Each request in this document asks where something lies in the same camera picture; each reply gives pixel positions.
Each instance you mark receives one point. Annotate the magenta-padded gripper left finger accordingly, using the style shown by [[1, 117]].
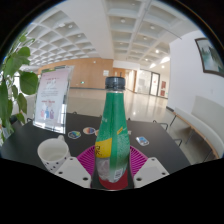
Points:
[[75, 170]]

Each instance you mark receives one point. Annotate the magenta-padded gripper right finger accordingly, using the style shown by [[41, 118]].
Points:
[[151, 170]]

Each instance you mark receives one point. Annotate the green plastic drink bottle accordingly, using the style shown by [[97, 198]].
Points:
[[113, 133]]

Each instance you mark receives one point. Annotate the white dotted mug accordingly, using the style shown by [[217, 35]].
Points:
[[53, 153]]

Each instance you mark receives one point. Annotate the small blue rectangular sticker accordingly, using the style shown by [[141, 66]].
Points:
[[142, 140]]

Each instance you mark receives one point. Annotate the round colourful sticker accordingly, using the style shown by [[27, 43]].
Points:
[[96, 133], [88, 130], [74, 134]]

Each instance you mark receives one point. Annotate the black metal chairs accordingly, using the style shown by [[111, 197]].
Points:
[[162, 124]]

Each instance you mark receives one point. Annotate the long white bench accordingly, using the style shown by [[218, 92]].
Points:
[[203, 123]]

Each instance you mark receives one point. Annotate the clear acrylic sign stand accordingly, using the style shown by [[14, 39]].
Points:
[[51, 100]]

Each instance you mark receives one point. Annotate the green leafy potted plant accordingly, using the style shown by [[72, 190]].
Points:
[[13, 86]]

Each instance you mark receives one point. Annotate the framed landscape painting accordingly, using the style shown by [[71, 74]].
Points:
[[211, 56]]

